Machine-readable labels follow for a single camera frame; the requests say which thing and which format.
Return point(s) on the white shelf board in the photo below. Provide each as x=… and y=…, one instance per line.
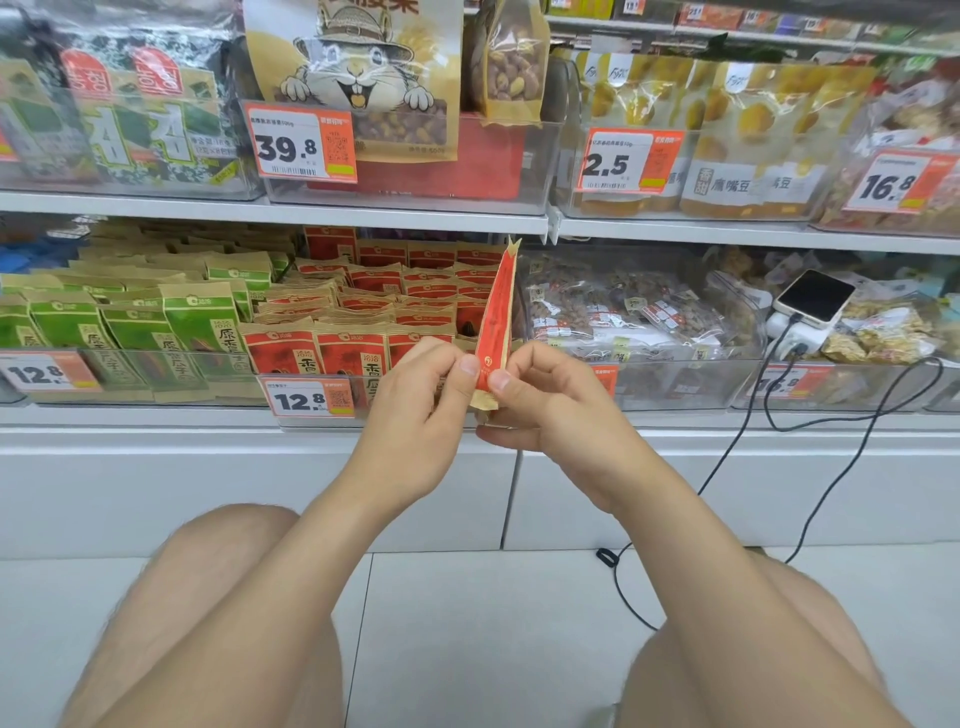
x=420, y=217

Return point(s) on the clear bag of walnuts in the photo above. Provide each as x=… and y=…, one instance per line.
x=885, y=334

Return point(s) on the person's right hand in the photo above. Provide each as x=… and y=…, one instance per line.
x=570, y=420

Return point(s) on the yellow bean snack bag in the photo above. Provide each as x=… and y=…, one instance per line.
x=780, y=127
x=637, y=90

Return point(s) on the clear bin with seaweed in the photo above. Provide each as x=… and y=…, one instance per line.
x=225, y=193

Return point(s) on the white power bank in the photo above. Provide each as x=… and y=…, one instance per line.
x=795, y=337

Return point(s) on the orange white price tag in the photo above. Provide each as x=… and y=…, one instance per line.
x=630, y=161
x=45, y=371
x=296, y=142
x=606, y=379
x=787, y=382
x=900, y=184
x=307, y=397

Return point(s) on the clear bags of mixed nuts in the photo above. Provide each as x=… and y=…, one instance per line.
x=915, y=112

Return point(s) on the person's leg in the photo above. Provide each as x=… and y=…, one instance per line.
x=172, y=600
x=817, y=622

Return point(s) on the clear bin with rabbit bag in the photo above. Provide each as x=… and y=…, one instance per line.
x=540, y=172

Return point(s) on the white smartphone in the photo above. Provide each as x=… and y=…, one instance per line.
x=816, y=296

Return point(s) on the red snack packet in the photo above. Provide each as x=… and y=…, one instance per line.
x=496, y=322

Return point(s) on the person's right forearm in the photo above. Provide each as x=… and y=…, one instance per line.
x=742, y=600

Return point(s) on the clear bin with bean bags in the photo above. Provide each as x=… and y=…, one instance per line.
x=570, y=202

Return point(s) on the dark green seaweed pack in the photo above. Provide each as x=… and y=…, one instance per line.
x=187, y=112
x=30, y=112
x=97, y=120

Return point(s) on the clear bin with walnuts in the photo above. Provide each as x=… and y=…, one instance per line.
x=900, y=390

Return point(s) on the person's left hand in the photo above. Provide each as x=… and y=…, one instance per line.
x=409, y=420

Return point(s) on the person's right leg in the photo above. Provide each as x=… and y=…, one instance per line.
x=817, y=622

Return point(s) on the stack of green packets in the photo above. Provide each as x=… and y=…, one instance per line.
x=142, y=315

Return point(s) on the row of packets with labels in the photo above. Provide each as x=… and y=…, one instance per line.
x=750, y=19

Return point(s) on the rabbit print snack bag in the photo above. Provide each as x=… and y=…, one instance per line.
x=375, y=67

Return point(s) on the person's left thumb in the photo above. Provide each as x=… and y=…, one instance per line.
x=460, y=390

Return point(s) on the clear bin with brown nuts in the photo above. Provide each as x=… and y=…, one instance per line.
x=675, y=390

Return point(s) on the stack of red packets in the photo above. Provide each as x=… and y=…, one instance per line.
x=360, y=307

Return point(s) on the person's left leg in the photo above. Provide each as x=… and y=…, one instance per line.
x=172, y=600

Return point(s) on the white shelf base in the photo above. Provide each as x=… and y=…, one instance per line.
x=225, y=487

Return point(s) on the tan windowed nut bag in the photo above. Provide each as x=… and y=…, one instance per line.
x=514, y=67

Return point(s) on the clear bags of brown nuts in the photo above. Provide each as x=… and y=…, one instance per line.
x=630, y=307

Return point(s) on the person's right thumb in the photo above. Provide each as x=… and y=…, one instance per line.
x=510, y=388

